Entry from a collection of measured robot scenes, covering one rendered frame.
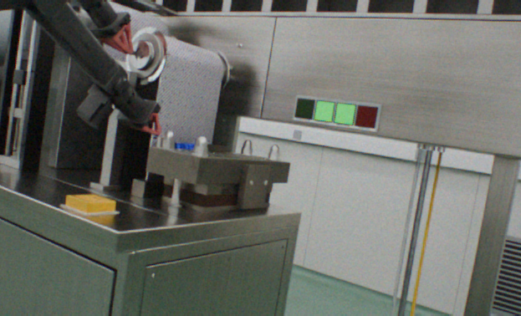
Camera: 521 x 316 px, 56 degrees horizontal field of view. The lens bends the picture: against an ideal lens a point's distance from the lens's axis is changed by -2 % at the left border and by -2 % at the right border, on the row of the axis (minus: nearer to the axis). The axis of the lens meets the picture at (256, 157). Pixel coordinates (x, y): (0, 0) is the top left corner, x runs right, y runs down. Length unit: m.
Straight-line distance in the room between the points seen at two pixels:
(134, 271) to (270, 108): 0.68
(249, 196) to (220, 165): 0.13
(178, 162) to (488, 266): 0.82
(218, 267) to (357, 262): 2.78
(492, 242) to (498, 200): 0.11
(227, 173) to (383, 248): 2.69
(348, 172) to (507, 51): 2.72
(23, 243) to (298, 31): 0.89
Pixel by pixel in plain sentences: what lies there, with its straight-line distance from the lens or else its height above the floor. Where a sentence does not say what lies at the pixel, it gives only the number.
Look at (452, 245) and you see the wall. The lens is 3.64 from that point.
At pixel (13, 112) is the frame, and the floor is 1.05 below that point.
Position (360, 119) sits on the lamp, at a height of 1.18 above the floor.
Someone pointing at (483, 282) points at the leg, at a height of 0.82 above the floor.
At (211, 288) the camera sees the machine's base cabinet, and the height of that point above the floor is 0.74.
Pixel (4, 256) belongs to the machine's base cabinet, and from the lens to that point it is 1.26.
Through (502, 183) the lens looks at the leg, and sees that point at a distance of 1.37.
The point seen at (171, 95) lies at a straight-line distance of 1.28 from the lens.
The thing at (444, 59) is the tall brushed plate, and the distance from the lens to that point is 1.26.
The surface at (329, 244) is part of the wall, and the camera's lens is 3.94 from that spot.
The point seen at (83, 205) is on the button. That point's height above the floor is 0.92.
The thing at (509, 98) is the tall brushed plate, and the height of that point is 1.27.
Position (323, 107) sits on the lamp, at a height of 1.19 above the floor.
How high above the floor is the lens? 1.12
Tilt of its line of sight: 4 degrees down
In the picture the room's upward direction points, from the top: 9 degrees clockwise
